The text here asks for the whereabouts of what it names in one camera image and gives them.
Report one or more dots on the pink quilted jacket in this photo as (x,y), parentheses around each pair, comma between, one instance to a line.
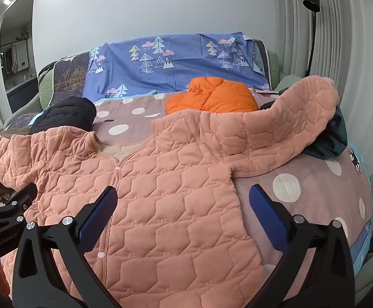
(173,183)

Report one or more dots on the green sofa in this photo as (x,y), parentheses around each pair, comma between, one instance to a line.
(45,93)

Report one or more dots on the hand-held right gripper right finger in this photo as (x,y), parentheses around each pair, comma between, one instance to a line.
(263,208)

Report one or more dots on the black floor lamp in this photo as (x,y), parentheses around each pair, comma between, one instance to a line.
(311,1)

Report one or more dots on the dark branch-print cloth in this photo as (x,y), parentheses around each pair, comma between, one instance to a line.
(67,77)

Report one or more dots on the dark teal garment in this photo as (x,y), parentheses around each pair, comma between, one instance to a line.
(330,138)

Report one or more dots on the orange puffer jacket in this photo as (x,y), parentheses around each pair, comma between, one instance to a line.
(212,96)

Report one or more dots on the black puffer jacket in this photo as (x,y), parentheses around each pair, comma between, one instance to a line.
(64,112)

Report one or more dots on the blue tree-print sheet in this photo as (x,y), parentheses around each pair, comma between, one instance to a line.
(180,67)

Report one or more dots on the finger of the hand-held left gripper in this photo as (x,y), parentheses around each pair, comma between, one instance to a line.
(13,207)

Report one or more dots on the white arched doorway frame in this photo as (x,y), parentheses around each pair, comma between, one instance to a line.
(34,38)

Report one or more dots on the white pleated curtain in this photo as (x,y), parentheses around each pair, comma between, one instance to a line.
(340,38)

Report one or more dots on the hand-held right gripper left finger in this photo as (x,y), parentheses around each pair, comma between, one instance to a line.
(98,211)

